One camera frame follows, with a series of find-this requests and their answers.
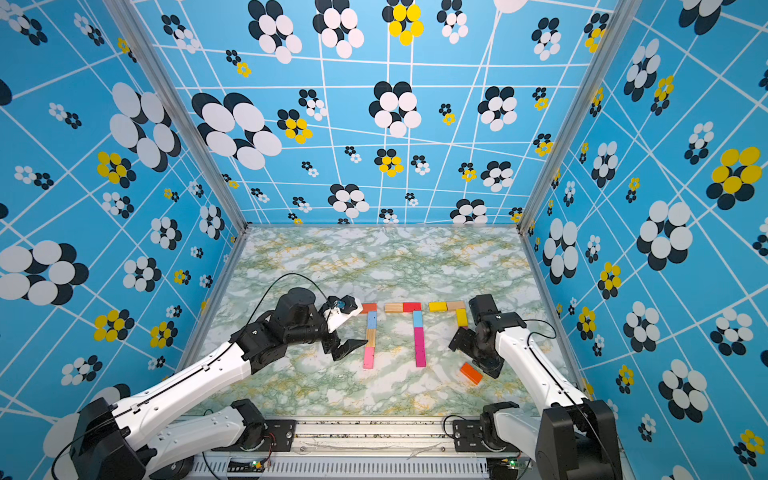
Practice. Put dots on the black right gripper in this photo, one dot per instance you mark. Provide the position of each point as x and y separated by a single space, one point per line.
461 340

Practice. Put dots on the orange block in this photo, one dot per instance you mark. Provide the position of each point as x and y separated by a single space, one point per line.
471 374

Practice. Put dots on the orange-red block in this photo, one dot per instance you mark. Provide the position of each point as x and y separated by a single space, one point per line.
369 308

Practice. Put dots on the red block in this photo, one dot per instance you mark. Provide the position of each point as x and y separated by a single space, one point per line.
409 307

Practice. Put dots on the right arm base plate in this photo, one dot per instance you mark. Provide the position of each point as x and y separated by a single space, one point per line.
468 437

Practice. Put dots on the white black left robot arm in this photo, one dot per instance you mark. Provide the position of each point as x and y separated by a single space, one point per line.
262 341

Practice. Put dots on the aluminium frame post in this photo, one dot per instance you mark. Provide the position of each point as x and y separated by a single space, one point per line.
620 22
127 21

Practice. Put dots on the magenta block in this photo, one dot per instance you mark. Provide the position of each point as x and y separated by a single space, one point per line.
420 356
419 338

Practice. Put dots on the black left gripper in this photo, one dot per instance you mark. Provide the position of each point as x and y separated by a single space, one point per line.
334 345

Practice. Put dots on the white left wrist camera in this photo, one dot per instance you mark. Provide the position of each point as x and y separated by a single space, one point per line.
337 310

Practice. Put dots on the pink block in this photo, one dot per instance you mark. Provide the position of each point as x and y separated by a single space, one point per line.
369 357

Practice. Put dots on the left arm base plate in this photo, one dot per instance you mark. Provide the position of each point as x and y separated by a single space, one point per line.
276 435

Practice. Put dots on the yellow block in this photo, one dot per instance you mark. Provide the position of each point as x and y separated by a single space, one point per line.
438 307
462 318

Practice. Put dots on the aluminium frame post left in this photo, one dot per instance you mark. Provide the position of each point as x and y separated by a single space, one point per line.
127 21

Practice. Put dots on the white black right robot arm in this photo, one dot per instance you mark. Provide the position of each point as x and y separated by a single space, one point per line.
572 436

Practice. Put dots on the aluminium frame post right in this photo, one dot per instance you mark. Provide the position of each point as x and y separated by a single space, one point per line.
620 22

